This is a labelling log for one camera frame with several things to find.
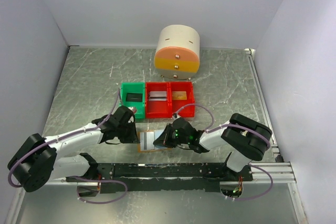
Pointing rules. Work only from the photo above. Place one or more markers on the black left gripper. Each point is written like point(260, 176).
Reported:
point(133, 137)

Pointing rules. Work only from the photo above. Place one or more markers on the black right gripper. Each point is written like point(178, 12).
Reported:
point(164, 139)

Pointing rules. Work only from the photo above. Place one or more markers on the tan leather card holder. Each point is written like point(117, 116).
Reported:
point(157, 133)

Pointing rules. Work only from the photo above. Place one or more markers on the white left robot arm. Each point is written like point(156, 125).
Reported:
point(41, 159)

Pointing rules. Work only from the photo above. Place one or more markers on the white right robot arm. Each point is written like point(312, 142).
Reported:
point(249, 138)

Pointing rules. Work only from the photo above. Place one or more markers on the red bin with silver card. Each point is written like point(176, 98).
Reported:
point(158, 109)

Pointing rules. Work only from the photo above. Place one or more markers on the black card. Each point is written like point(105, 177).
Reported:
point(134, 97)

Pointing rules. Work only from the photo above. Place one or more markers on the gold VIP card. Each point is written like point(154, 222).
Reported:
point(179, 95)

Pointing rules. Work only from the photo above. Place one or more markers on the green plastic bin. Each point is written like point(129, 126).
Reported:
point(134, 87)

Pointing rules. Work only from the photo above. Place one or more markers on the round three-drawer mini cabinet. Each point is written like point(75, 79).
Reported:
point(177, 53)

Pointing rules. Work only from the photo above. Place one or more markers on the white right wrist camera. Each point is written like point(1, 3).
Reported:
point(175, 116)

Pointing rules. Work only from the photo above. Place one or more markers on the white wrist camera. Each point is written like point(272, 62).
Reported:
point(133, 109)
point(175, 116)

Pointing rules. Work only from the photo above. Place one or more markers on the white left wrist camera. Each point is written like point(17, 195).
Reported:
point(133, 109)

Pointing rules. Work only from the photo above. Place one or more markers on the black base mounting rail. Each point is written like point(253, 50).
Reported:
point(169, 176)

